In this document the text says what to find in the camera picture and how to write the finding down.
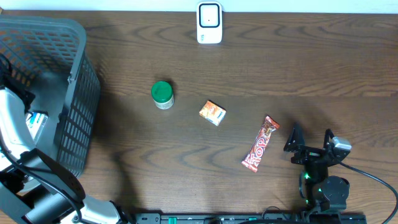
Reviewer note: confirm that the dark grey plastic basket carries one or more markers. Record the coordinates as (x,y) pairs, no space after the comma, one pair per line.
(48,58)

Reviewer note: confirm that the green lid jar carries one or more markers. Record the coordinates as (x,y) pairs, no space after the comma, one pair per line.
(162,95)

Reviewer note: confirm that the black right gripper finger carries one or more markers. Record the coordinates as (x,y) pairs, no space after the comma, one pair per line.
(328,136)
(296,140)

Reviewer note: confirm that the red chocolate bar wrapper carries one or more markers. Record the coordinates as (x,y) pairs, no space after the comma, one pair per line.
(259,146)

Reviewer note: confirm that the orange small carton box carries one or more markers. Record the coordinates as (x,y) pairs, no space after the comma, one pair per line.
(213,113)

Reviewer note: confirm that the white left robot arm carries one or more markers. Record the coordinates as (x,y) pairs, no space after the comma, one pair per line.
(35,188)

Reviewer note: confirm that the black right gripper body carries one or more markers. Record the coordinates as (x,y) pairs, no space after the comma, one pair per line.
(308,155)

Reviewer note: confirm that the white Panadol medicine box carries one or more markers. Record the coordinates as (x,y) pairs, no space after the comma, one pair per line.
(36,121)

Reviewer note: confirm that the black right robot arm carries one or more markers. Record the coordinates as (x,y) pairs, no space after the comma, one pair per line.
(323,192)

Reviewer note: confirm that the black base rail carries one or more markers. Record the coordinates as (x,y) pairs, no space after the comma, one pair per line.
(156,218)

